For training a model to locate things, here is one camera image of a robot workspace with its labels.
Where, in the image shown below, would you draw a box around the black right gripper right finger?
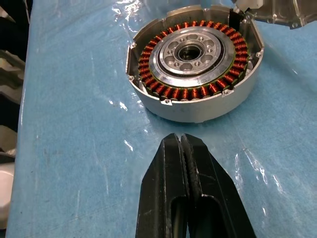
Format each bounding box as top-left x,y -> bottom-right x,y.
180,133 -> 258,238

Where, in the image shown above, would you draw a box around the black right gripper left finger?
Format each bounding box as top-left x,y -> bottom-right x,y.
135,133 -> 192,238

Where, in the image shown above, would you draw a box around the silver motor housing copper coils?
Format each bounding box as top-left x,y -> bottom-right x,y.
125,6 -> 265,123

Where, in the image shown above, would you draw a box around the blue plastic table cover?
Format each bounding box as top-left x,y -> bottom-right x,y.
4,0 -> 317,238

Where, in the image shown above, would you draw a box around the white right robot foot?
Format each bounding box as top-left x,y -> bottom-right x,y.
0,163 -> 14,220

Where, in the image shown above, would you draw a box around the grey right robot leg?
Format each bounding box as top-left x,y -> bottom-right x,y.
0,124 -> 17,158

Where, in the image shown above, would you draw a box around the grey robot leg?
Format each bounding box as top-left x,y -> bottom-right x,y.
0,49 -> 26,103
0,124 -> 17,158

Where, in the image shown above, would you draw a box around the grey left robot leg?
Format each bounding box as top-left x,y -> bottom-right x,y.
0,49 -> 26,103

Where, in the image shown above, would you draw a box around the small white plastic connector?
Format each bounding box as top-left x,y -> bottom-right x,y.
234,0 -> 264,12

